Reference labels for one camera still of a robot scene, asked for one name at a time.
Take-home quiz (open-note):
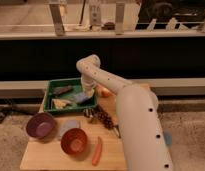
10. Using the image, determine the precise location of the wooden board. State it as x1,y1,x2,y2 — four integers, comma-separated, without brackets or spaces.
19,83,152,171

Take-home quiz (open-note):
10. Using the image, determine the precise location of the grey-blue cloth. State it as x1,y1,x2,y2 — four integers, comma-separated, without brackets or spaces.
58,120,80,139

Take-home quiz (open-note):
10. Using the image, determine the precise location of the green plastic tray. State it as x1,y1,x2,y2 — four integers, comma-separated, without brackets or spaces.
43,78,97,115

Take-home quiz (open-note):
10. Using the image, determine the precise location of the orange-brown bowl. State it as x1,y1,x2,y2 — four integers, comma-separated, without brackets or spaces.
61,128,88,156

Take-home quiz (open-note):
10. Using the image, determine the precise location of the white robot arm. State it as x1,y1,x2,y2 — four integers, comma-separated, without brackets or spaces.
76,55,174,171

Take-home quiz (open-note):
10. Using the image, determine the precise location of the yellow cloth piece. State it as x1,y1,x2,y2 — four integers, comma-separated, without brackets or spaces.
52,99,72,109

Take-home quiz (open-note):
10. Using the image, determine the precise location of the purple bowl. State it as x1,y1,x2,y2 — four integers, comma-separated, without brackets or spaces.
26,112,56,139

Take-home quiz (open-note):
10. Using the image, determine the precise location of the blue sponge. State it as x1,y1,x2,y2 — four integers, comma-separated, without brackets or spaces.
73,92,90,104

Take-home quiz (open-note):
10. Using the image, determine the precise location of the dark grape bunch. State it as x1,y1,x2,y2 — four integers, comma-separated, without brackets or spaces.
83,105,121,138

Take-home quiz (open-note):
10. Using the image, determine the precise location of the brown rectangular block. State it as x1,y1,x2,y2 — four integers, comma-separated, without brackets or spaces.
53,86,73,95

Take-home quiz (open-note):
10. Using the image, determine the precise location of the orange fruit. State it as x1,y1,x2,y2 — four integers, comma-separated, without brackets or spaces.
97,86,112,98

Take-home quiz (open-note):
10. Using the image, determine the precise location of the orange carrot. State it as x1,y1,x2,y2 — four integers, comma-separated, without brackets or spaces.
92,137,103,166

